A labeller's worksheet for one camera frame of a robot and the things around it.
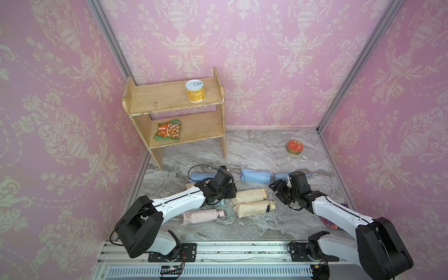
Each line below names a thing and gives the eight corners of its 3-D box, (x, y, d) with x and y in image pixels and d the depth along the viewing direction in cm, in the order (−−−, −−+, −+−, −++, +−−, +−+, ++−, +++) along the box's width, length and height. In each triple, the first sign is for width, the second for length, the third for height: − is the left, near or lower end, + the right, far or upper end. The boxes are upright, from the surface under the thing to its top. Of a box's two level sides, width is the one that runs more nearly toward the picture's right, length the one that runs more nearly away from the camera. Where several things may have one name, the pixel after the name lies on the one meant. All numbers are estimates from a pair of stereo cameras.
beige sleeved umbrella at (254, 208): (235, 218, 85) (235, 215, 81) (233, 206, 88) (234, 203, 85) (274, 213, 86) (276, 209, 83) (270, 201, 90) (272, 198, 86)
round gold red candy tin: (287, 154, 110) (289, 150, 107) (284, 143, 116) (286, 139, 112) (303, 154, 110) (305, 150, 107) (299, 143, 116) (301, 139, 112)
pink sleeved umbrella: (184, 227, 83) (181, 223, 78) (184, 216, 86) (181, 212, 82) (225, 219, 85) (224, 215, 81) (223, 209, 88) (223, 205, 84)
